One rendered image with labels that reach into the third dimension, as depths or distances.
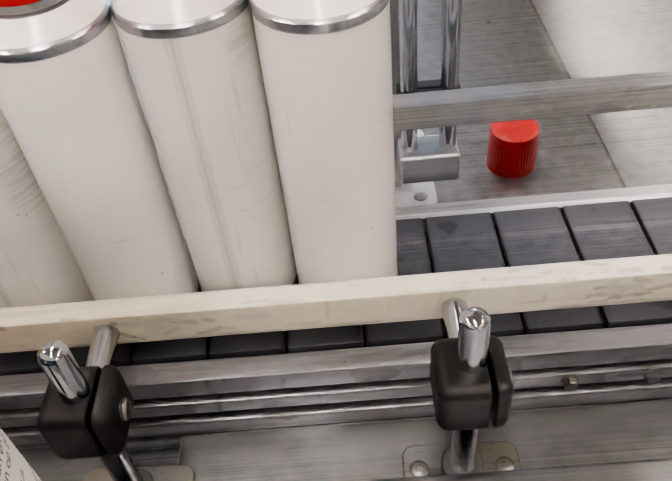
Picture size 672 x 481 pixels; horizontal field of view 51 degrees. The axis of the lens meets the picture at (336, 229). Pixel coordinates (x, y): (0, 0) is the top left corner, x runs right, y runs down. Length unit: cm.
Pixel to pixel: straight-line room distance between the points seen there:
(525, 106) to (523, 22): 34
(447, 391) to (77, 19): 19
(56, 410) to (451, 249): 21
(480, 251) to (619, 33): 35
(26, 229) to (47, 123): 7
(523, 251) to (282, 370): 14
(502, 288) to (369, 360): 7
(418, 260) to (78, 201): 17
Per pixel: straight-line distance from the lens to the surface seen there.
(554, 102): 36
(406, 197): 49
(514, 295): 33
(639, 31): 69
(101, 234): 32
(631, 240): 41
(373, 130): 28
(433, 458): 37
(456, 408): 29
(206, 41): 27
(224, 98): 28
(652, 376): 38
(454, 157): 41
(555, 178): 51
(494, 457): 37
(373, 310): 32
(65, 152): 29
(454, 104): 35
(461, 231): 39
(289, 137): 28
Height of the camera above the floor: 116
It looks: 44 degrees down
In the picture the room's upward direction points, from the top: 6 degrees counter-clockwise
